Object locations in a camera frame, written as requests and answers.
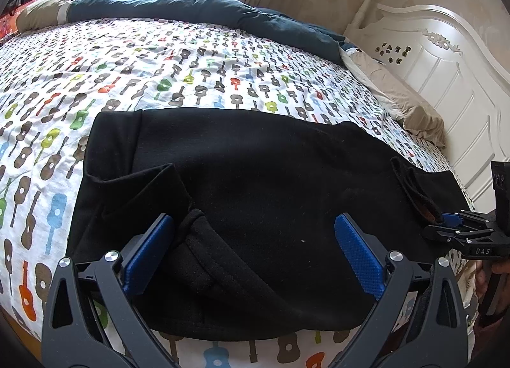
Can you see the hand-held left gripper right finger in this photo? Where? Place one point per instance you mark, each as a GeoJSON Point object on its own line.
{"type": "Point", "coordinates": [358, 252]}

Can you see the person's right hand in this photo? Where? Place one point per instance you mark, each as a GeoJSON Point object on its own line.
{"type": "Point", "coordinates": [482, 282]}

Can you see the teal and beige duvet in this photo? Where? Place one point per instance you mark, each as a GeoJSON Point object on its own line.
{"type": "Point", "coordinates": [179, 3]}

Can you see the white headboard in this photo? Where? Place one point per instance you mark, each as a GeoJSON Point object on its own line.
{"type": "Point", "coordinates": [458, 85]}

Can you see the beige pillow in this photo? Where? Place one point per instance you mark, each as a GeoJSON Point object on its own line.
{"type": "Point", "coordinates": [410, 113]}

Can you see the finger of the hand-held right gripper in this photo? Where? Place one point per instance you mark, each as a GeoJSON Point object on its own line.
{"type": "Point", "coordinates": [470, 220]}
{"type": "Point", "coordinates": [458, 238]}

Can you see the black pants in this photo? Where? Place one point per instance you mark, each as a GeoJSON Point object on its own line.
{"type": "Point", "coordinates": [259, 173]}

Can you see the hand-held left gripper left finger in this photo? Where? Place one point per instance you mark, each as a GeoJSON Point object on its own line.
{"type": "Point", "coordinates": [149, 252]}

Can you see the guitar printed bed sheet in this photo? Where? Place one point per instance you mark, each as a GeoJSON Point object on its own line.
{"type": "Point", "coordinates": [119, 73]}

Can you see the orange box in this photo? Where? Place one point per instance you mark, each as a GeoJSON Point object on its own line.
{"type": "Point", "coordinates": [6, 25]}

